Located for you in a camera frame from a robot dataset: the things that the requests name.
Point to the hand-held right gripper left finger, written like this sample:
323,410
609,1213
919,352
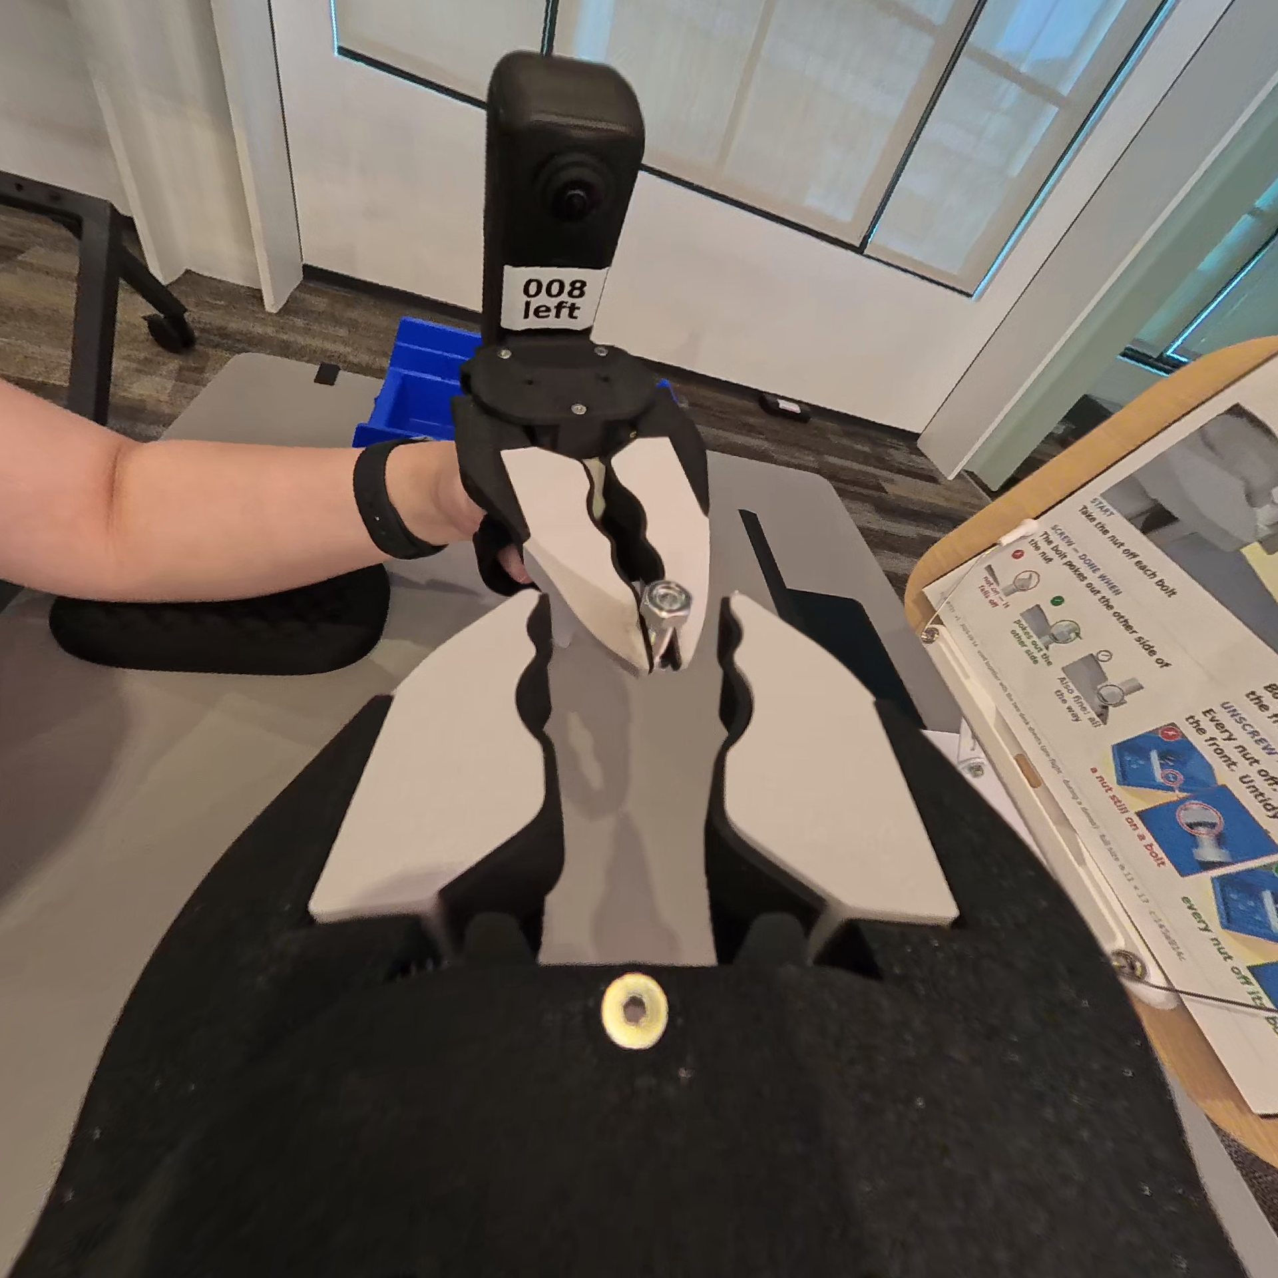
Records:
429,789

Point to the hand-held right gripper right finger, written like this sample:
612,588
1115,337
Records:
838,789

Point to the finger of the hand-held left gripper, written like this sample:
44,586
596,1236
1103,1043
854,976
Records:
683,499
565,539

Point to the silver hex bolt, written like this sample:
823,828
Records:
668,603

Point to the blue divided plastic bin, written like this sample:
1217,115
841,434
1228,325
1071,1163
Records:
418,390

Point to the person's left forearm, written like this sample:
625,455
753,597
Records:
180,509

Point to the person's left hand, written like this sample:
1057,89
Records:
444,495

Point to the black box with red label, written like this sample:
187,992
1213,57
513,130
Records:
785,408

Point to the black fitness wristband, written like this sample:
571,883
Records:
374,509

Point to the black wrist rest pad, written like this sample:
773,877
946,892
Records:
219,629

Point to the wooden document stand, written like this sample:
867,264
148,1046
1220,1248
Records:
998,519

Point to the printed instruction poster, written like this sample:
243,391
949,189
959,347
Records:
1147,649

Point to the white framed glass window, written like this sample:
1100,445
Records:
749,99

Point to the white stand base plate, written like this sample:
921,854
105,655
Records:
948,744

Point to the black metal table frame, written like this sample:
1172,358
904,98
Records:
94,300

